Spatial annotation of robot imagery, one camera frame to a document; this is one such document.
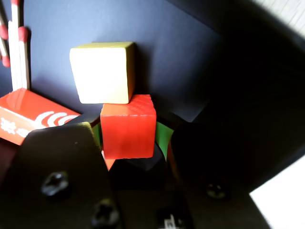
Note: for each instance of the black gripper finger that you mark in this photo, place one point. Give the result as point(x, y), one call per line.
point(209, 181)
point(54, 171)

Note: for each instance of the red wooden cube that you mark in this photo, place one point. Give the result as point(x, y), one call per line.
point(128, 133)

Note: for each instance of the yellow wooden cube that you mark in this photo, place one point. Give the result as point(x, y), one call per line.
point(100, 74)

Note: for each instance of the black cardboard box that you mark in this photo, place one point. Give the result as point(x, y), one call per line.
point(166, 47)

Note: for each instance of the orange matchbox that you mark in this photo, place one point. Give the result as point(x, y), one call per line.
point(21, 112)

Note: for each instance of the red-tipped wooden match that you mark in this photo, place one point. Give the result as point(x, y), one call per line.
point(15, 43)
point(6, 61)
point(3, 31)
point(24, 62)

